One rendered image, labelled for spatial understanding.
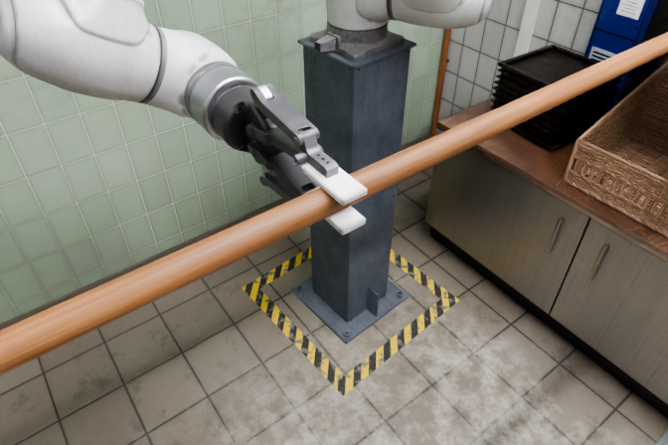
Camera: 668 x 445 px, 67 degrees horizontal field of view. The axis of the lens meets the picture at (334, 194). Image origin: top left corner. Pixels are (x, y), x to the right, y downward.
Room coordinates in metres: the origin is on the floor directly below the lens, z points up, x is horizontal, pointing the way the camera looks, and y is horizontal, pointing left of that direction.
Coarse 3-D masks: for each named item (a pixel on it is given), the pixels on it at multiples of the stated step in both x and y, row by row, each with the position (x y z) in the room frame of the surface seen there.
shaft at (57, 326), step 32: (608, 64) 0.67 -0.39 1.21; (640, 64) 0.71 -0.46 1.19; (544, 96) 0.58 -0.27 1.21; (480, 128) 0.50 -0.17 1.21; (384, 160) 0.44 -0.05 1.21; (416, 160) 0.44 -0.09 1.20; (320, 192) 0.38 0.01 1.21; (256, 224) 0.34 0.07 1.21; (288, 224) 0.34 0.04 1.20; (192, 256) 0.30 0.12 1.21; (224, 256) 0.31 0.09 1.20; (96, 288) 0.26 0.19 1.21; (128, 288) 0.26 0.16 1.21; (160, 288) 0.27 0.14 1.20; (32, 320) 0.23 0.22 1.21; (64, 320) 0.23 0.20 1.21; (96, 320) 0.24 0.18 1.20; (0, 352) 0.21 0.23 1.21; (32, 352) 0.21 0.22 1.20
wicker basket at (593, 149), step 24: (648, 96) 1.45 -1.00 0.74; (600, 120) 1.28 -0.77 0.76; (624, 120) 1.38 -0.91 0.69; (576, 144) 1.22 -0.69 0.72; (600, 144) 1.31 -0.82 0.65; (624, 144) 1.41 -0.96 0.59; (648, 144) 1.41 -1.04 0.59; (576, 168) 1.20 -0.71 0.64; (600, 168) 1.15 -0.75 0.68; (624, 168) 1.10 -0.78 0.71; (648, 168) 1.27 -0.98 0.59; (600, 192) 1.13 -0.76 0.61; (624, 192) 1.16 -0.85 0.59; (648, 192) 1.04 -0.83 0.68; (648, 216) 1.05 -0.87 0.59
